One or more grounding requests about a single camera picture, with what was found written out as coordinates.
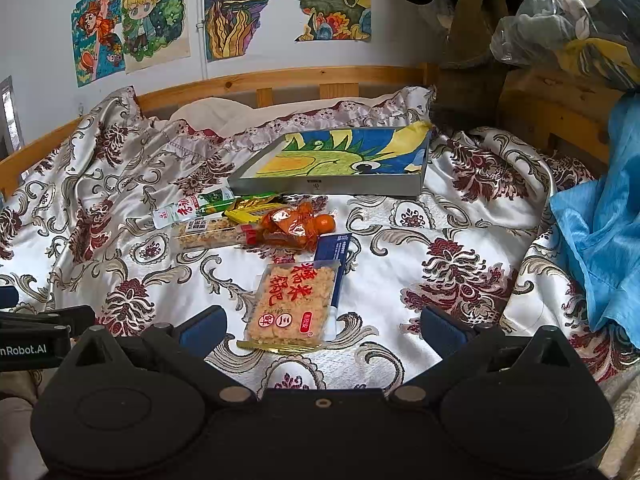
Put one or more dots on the red-haired girl drawing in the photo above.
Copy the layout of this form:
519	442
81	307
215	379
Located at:
97	49

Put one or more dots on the orange snack bag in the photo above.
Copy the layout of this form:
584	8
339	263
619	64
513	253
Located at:
290	226

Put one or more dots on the blue cloth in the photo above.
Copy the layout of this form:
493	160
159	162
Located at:
599	223

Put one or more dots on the olive brown hanging garment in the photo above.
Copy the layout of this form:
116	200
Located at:
470	35

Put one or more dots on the rice cracker snack packet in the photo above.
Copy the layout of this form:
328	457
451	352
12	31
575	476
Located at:
291	310

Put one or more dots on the clear plastic bag of clothes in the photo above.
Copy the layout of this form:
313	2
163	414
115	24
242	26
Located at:
588	39

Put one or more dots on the green sausage stick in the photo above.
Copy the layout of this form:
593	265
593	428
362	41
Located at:
240	203

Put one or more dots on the orange mandarin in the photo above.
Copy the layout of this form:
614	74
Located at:
324	223

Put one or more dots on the yellow gold snack packet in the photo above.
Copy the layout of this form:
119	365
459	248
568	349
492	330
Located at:
254	213

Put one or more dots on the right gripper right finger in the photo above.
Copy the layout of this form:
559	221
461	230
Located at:
464	351

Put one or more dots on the anime boy drawing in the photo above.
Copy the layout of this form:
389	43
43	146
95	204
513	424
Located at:
154	32

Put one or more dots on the floral satin bedspread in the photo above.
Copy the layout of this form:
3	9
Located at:
478	243

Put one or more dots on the nut bar clear packet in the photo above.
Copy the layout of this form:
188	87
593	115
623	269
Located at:
201	233

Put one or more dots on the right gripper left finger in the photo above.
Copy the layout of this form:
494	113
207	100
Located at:
181	350

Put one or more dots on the wooden bed frame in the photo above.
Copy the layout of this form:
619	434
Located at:
552	112

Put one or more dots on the blue white box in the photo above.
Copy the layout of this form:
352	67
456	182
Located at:
333	249

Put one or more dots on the white green pickle pouch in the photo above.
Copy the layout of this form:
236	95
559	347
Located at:
193	206

